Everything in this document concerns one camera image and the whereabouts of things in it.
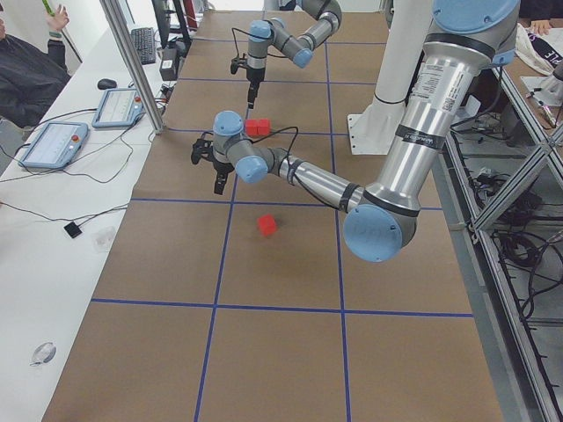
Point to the black power adapter box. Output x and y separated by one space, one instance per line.
169 65

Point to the black keyboard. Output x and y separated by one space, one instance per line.
144 44

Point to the blue teach pendant near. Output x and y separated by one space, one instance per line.
55 145

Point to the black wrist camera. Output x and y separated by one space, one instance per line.
236 63
202 149

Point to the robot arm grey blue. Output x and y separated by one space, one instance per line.
434 51
299 50

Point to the person in black jacket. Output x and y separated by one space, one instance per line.
31 80

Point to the blue teach pendant far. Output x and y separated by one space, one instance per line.
118 108

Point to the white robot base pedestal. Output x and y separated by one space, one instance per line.
372 132

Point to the small black square device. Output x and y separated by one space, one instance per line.
72 229

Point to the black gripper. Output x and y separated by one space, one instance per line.
221 168
253 75

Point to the red block placed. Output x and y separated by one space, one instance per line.
263 127
252 127

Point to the aluminium frame post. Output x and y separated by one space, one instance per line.
119 28

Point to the blue teach pendant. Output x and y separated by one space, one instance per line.
55 145
118 108

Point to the aluminium side frame rail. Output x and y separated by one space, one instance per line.
504 172

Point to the black computer mouse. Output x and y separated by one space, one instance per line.
106 83

